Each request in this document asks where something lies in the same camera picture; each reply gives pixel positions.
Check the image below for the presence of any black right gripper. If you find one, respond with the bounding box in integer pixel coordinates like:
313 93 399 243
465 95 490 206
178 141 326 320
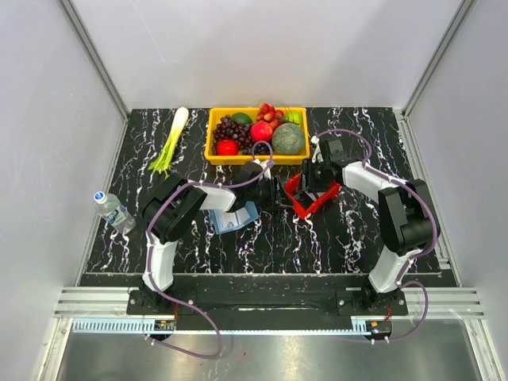
295 159 330 194

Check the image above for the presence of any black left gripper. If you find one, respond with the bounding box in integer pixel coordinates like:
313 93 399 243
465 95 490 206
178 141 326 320
246 175 294 211

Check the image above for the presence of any red plastic card tray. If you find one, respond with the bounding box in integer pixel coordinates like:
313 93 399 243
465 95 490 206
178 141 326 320
284 173 341 219

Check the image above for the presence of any blue leather card holder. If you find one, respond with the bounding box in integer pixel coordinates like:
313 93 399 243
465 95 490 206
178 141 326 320
210 202 259 235

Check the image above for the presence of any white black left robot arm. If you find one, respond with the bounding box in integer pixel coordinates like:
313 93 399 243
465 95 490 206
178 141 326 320
141 160 274 314

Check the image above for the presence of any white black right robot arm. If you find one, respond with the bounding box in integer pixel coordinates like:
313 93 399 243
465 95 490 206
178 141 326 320
284 134 441 314

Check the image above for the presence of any green netted melon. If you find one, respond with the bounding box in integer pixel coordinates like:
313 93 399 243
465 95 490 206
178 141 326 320
271 123 306 156

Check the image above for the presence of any dark blueberry cluster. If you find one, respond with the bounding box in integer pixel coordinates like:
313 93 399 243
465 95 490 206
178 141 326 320
241 143 271 156

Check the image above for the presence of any red pomegranate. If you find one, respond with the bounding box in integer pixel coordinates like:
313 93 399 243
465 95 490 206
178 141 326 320
250 121 273 142

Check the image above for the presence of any red tomato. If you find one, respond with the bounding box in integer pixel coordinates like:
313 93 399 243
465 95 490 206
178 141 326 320
216 139 239 156

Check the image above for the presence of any red lychee cluster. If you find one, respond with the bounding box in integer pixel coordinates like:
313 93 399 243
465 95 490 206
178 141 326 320
256 102 285 123

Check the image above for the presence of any dark green avocado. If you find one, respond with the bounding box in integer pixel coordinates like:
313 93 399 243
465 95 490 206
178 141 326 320
231 113 252 125

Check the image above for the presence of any dark purple grape bunch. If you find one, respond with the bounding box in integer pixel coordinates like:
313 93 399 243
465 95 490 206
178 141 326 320
211 114 254 155

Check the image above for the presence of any yellow plastic fruit bin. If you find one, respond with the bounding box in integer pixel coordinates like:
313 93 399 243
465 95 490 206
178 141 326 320
204 106 310 166

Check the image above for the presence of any green white celery stalk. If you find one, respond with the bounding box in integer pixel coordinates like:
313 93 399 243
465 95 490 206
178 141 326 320
148 107 189 176

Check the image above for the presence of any clear plastic water bottle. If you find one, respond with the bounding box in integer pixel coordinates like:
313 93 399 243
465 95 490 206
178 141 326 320
94 191 136 235

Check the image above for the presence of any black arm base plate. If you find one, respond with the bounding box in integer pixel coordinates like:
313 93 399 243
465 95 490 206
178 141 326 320
125 288 409 317

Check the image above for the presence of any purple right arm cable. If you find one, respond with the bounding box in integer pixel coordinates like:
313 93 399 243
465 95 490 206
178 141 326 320
311 129 441 345

